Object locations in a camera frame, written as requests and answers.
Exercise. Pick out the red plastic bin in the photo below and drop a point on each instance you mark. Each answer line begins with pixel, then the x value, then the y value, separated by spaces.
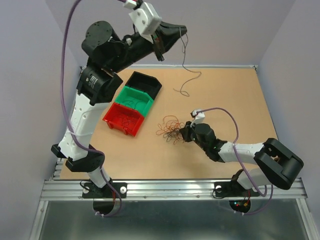
pixel 124 119

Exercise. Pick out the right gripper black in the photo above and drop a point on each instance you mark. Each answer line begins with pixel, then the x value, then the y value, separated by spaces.
pixel 186 130

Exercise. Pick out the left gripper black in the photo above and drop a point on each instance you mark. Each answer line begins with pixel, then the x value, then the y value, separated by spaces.
pixel 164 37

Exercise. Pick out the aluminium mounting rail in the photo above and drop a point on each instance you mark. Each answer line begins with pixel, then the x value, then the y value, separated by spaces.
pixel 138 190

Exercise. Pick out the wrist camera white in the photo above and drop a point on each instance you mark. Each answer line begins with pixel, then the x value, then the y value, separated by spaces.
pixel 144 17
pixel 198 117

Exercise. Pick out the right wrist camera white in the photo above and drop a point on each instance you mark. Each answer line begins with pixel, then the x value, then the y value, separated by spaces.
pixel 198 117

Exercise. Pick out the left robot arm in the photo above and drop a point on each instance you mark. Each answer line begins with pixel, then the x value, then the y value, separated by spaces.
pixel 107 56

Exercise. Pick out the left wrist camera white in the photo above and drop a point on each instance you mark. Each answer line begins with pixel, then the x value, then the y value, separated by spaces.
pixel 144 17

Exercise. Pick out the green plastic bin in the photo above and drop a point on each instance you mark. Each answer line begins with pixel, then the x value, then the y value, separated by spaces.
pixel 135 99

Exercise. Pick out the black plastic bin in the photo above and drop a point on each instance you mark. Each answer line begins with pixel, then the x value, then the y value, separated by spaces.
pixel 144 83

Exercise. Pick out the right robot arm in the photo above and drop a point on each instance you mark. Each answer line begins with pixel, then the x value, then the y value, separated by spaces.
pixel 275 164

